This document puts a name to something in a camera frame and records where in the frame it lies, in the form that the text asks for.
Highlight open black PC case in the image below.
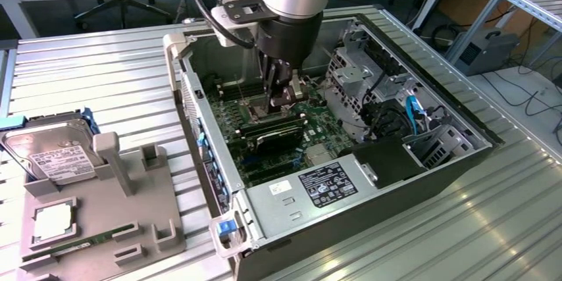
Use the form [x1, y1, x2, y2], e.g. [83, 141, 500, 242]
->
[162, 13, 506, 281]

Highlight grey parts rack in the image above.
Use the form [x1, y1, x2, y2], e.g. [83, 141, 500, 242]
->
[16, 131, 189, 281]

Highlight blue case latch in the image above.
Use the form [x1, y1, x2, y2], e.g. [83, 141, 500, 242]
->
[215, 220, 238, 238]

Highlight silver power supply unit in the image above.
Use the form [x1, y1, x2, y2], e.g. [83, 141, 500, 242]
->
[241, 152, 384, 241]

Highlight silver disk bay bracket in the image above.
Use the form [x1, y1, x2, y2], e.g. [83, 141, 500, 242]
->
[404, 119, 496, 170]

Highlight silver hard disk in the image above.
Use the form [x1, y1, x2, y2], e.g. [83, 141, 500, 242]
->
[0, 119, 98, 186]

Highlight black graphics card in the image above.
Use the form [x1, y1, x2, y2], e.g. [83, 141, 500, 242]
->
[241, 125, 305, 155]

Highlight silver socket cover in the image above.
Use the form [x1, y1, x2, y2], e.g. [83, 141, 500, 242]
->
[289, 70, 307, 100]

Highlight silver chipset heatsink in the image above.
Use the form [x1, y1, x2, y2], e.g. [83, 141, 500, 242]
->
[306, 145, 338, 161]

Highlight black office chair base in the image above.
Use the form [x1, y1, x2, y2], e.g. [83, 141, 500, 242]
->
[74, 0, 174, 31]

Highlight black plastic shroud box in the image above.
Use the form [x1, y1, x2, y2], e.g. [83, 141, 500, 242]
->
[341, 136, 432, 190]

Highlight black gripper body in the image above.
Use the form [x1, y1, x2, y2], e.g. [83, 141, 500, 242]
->
[255, 14, 325, 68]

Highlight RAM stick with white label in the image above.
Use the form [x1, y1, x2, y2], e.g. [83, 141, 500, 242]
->
[241, 119, 291, 138]

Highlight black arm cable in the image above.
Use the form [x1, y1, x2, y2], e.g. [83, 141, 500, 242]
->
[189, 0, 257, 49]

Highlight green motherboard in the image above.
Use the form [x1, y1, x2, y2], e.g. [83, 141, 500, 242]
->
[206, 72, 366, 186]

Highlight blue SATA wire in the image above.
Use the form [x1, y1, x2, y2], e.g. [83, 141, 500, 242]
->
[408, 95, 425, 137]

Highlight aluminium slat frame table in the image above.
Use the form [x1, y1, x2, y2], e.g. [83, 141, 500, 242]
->
[448, 0, 562, 64]

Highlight silver CPU chip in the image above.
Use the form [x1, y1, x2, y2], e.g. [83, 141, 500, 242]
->
[32, 203, 74, 241]

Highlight silver metal drive cage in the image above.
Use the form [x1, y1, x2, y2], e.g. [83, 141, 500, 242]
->
[327, 19, 441, 143]

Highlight black floor cables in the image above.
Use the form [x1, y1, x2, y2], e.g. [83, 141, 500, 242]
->
[478, 63, 562, 116]

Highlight grey computer tower with handle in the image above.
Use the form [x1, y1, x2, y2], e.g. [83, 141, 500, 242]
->
[452, 29, 522, 76]

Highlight black wire bundle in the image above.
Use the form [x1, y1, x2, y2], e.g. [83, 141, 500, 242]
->
[364, 99, 414, 143]

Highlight thin grey hanging cable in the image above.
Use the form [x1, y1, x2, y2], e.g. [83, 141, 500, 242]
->
[177, 0, 198, 24]

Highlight green RAM stick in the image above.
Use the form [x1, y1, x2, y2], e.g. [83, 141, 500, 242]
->
[22, 223, 138, 261]

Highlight CPU socket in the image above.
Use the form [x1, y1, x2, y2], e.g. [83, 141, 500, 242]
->
[245, 96, 274, 121]

